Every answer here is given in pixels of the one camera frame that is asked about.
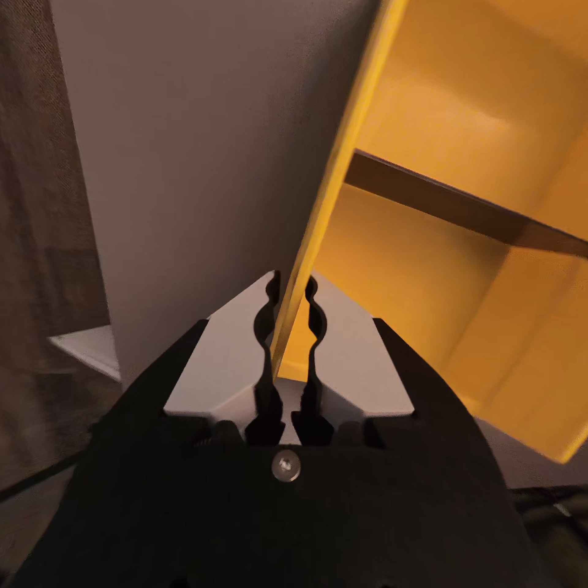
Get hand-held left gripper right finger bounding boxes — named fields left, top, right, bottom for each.
left=290, top=273, right=414, bottom=445

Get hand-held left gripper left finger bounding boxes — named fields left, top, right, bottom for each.
left=162, top=269, right=285, bottom=445

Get yellow divided plastic bin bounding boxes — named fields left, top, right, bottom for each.
left=270, top=0, right=588, bottom=465

